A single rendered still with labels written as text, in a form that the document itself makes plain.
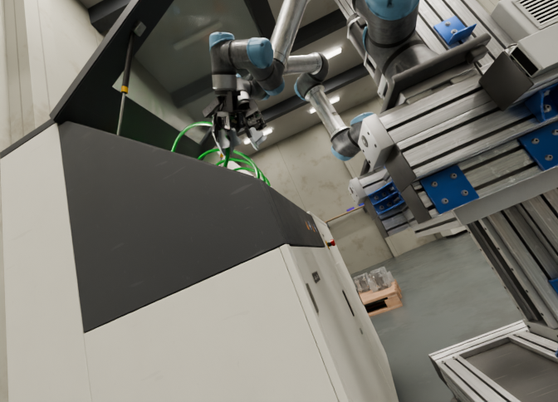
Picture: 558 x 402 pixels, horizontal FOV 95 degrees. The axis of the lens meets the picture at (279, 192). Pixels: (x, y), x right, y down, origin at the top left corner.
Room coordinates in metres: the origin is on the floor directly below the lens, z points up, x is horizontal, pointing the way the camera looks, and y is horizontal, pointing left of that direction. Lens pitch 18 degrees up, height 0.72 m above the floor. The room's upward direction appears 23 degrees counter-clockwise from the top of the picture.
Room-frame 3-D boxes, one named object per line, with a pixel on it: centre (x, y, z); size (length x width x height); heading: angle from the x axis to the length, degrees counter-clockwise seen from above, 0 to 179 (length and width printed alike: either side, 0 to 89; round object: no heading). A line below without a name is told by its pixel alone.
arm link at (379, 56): (0.60, -0.45, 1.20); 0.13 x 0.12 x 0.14; 163
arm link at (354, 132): (1.10, -0.49, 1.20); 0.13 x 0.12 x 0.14; 38
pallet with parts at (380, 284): (3.81, -0.30, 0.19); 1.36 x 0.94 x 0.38; 74
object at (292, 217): (0.90, -0.02, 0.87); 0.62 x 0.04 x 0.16; 169
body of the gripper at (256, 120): (0.88, -0.01, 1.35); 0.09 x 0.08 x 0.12; 79
